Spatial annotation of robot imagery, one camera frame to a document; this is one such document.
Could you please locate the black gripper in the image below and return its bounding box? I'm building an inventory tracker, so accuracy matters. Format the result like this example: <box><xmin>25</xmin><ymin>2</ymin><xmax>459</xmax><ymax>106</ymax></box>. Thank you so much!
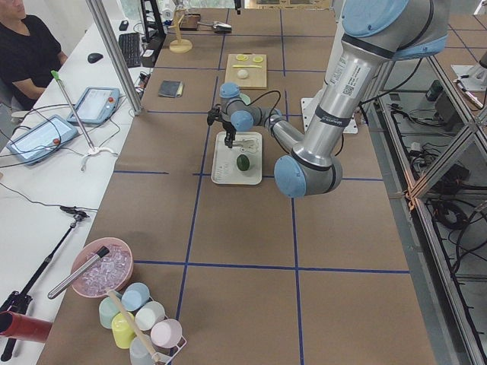
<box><xmin>207</xmin><ymin>106</ymin><xmax>237</xmax><ymax>148</ymax></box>

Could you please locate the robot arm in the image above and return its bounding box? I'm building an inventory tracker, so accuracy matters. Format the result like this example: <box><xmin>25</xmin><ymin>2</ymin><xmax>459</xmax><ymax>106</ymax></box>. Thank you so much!
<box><xmin>207</xmin><ymin>1</ymin><xmax>451</xmax><ymax>198</ymax></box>

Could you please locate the mint green bowl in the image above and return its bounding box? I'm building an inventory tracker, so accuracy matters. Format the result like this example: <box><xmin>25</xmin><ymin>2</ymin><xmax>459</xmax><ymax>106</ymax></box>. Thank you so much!
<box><xmin>240</xmin><ymin>93</ymin><xmax>251</xmax><ymax>106</ymax></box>

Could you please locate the pink bowl with ice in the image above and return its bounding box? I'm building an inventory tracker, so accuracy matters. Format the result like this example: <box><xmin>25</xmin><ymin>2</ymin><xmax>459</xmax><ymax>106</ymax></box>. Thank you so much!
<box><xmin>72</xmin><ymin>237</ymin><xmax>134</xmax><ymax>298</ymax></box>

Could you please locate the green lime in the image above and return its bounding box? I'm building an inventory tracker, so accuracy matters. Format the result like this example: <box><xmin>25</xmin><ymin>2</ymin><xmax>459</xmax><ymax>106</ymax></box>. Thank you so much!
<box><xmin>236</xmin><ymin>154</ymin><xmax>250</xmax><ymax>171</ymax></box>

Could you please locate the white bear tray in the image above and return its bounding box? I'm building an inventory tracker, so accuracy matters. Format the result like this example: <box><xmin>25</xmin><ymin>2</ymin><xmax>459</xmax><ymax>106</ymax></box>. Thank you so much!
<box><xmin>211</xmin><ymin>132</ymin><xmax>263</xmax><ymax>185</ymax></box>

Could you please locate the wooden cutting board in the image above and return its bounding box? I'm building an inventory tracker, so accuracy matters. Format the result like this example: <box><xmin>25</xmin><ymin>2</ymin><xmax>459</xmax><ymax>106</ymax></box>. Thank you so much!
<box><xmin>224</xmin><ymin>53</ymin><xmax>268</xmax><ymax>90</ymax></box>

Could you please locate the yellow plastic knife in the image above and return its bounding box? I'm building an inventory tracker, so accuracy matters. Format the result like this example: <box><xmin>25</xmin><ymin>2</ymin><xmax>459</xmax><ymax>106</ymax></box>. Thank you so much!
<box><xmin>231</xmin><ymin>64</ymin><xmax>262</xmax><ymax>68</ymax></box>

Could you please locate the wooden banana stand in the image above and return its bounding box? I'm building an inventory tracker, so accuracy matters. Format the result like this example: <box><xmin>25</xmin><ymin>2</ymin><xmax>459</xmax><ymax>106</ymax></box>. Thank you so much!
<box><xmin>169</xmin><ymin>5</ymin><xmax>193</xmax><ymax>53</ymax></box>

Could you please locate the metal pole white stand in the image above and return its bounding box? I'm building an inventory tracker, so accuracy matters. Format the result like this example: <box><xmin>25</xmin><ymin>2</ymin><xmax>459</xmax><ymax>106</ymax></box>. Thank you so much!
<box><xmin>50</xmin><ymin>70</ymin><xmax>119</xmax><ymax>172</ymax></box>

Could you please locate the blue teach pendant tablet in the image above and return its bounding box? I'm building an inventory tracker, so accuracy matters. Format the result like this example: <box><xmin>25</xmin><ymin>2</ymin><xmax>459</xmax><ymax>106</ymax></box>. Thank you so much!
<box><xmin>7</xmin><ymin>115</ymin><xmax>78</xmax><ymax>165</ymax></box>
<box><xmin>74</xmin><ymin>87</ymin><xmax>120</xmax><ymax>125</ymax></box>

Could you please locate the black keyboard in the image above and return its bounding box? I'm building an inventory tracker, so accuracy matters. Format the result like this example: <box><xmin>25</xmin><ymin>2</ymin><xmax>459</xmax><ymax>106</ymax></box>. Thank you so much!
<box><xmin>118</xmin><ymin>33</ymin><xmax>141</xmax><ymax>68</ymax></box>

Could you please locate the black computer mouse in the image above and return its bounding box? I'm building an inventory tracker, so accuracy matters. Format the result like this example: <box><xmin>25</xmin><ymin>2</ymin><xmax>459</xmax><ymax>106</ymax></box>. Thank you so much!
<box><xmin>87</xmin><ymin>52</ymin><xmax>103</xmax><ymax>64</ymax></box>

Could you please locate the light blue cup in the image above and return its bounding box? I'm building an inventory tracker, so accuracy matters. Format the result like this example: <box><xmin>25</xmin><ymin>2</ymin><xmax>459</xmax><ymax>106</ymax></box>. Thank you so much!
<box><xmin>121</xmin><ymin>282</ymin><xmax>150</xmax><ymax>311</ymax></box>

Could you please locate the white cup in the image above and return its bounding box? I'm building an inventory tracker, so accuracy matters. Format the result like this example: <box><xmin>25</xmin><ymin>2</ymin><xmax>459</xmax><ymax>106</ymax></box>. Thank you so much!
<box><xmin>135</xmin><ymin>301</ymin><xmax>165</xmax><ymax>331</ymax></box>

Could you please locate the pink cup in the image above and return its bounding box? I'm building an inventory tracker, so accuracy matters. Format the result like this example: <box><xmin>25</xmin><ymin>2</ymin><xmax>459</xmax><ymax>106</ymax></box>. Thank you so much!
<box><xmin>151</xmin><ymin>319</ymin><xmax>183</xmax><ymax>348</ymax></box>

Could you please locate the metal ice scoop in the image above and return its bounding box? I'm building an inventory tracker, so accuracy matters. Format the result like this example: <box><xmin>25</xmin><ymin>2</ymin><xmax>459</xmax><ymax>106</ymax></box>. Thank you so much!
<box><xmin>47</xmin><ymin>246</ymin><xmax>110</xmax><ymax>300</ymax></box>

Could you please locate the pale green cup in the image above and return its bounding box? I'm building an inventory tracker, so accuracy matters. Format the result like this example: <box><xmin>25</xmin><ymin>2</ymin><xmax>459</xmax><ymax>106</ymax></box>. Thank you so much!
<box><xmin>98</xmin><ymin>297</ymin><xmax>119</xmax><ymax>329</ymax></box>

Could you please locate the yellow cup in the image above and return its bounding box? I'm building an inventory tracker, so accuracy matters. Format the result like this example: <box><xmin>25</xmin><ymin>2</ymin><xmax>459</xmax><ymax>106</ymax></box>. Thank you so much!
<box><xmin>111</xmin><ymin>313</ymin><xmax>136</xmax><ymax>349</ymax></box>

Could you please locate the seated person black shirt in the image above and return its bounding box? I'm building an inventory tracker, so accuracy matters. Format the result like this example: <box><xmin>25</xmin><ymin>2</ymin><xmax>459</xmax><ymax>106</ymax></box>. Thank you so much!
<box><xmin>1</xmin><ymin>1</ymin><xmax>68</xmax><ymax>110</ymax></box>

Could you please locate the grey cup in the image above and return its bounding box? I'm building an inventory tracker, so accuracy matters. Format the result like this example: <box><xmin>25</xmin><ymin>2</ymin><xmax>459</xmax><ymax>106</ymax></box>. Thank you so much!
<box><xmin>129</xmin><ymin>337</ymin><xmax>154</xmax><ymax>365</ymax></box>

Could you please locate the black tripod stick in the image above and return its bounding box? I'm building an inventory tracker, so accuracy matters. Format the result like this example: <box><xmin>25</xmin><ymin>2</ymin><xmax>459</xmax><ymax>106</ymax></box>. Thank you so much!
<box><xmin>0</xmin><ymin>205</ymin><xmax>91</xmax><ymax>361</ymax></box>

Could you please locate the red cylinder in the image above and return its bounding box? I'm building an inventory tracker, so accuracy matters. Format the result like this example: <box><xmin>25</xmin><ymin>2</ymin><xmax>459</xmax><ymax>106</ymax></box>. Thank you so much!
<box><xmin>1</xmin><ymin>311</ymin><xmax>53</xmax><ymax>343</ymax></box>

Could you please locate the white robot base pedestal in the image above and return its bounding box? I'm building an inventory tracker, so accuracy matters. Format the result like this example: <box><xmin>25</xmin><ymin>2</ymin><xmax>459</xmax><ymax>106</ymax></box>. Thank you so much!
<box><xmin>301</xmin><ymin>98</ymin><xmax>358</xmax><ymax>135</ymax></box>

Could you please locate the aluminium frame post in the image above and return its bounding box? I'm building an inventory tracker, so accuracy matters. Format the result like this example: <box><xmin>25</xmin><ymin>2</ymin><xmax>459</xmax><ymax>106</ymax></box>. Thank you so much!
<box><xmin>86</xmin><ymin>0</ymin><xmax>142</xmax><ymax>116</ymax></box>

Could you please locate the white wire cup rack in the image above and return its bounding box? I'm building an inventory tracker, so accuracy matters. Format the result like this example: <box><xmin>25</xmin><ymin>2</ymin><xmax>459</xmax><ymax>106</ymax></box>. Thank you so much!
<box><xmin>148</xmin><ymin>298</ymin><xmax>187</xmax><ymax>364</ymax></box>

